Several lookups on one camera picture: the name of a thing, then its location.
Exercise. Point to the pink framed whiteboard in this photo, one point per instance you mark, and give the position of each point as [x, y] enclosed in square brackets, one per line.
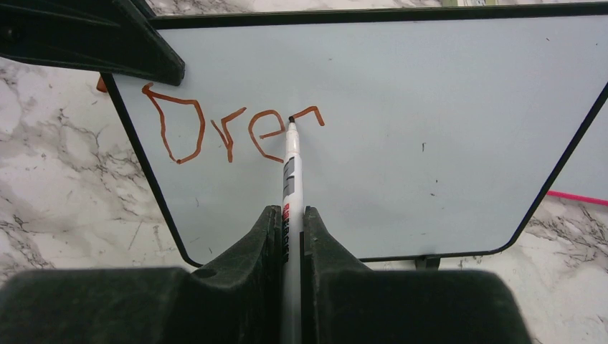
[584, 176]

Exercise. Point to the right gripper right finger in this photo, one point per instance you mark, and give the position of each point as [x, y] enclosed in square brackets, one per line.
[347, 302]

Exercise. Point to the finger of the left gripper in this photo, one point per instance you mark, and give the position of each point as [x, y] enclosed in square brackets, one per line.
[103, 36]

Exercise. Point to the white whiteboard eraser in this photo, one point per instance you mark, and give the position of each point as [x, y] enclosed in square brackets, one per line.
[462, 3]

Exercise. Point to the white red marker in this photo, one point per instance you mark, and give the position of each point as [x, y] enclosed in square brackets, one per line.
[292, 228]

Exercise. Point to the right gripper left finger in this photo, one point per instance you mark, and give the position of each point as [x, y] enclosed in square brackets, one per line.
[232, 299]

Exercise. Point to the black framed whiteboard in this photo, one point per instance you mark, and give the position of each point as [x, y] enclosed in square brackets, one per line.
[423, 132]

